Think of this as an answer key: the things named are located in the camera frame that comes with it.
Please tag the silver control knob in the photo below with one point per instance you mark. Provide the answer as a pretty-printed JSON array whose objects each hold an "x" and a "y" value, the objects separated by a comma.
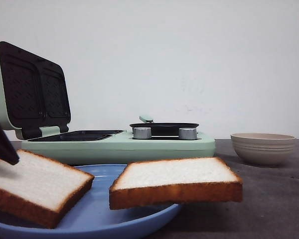
[
  {"x": 189, "y": 133},
  {"x": 141, "y": 132}
]

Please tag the blue plate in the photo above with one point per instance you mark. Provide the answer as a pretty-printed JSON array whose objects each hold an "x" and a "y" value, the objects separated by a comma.
[{"x": 91, "y": 217}]

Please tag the mint green breakfast maker base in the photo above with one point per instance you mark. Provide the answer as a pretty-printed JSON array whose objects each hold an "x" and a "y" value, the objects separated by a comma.
[{"x": 84, "y": 147}]

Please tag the mint green sandwich maker lid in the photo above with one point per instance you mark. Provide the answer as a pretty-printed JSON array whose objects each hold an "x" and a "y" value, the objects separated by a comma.
[{"x": 33, "y": 94}]

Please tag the white bread slice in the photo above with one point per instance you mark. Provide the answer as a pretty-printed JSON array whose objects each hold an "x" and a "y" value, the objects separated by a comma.
[
  {"x": 177, "y": 181},
  {"x": 40, "y": 189}
]

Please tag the left silver control knob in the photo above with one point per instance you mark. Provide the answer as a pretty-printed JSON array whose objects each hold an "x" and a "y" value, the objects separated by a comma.
[{"x": 141, "y": 132}]

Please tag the beige ribbed bowl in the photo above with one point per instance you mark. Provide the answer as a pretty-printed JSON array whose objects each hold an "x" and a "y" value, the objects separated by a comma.
[{"x": 266, "y": 149}]

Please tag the right silver control knob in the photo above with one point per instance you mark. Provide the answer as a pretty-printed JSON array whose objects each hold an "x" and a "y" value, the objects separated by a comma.
[{"x": 189, "y": 133}]

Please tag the black frying pan green handle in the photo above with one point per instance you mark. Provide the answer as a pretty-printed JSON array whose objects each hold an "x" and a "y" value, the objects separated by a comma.
[{"x": 162, "y": 128}]

